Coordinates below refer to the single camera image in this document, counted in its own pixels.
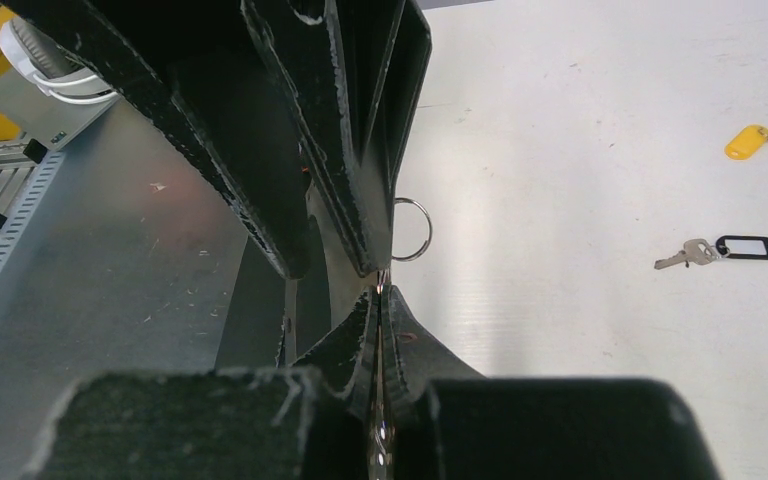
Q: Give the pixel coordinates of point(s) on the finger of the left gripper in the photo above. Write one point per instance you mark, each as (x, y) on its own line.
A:
(191, 69)
(352, 73)

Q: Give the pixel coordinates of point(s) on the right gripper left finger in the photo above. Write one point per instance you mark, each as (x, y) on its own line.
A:
(338, 372)

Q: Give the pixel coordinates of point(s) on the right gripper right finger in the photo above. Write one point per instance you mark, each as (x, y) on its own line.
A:
(411, 357)

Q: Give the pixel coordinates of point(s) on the key with black tag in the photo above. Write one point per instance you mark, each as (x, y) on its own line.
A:
(699, 251)

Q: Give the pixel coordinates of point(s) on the perforated metal ring plate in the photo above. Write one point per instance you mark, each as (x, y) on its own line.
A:
(320, 301)

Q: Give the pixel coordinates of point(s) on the grey white headphones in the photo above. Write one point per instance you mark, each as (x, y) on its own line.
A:
(43, 63)

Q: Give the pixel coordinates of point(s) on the key with yellow tag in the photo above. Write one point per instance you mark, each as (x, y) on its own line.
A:
(747, 142)

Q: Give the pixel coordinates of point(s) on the white slotted cable duct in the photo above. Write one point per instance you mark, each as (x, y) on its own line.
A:
(25, 201)

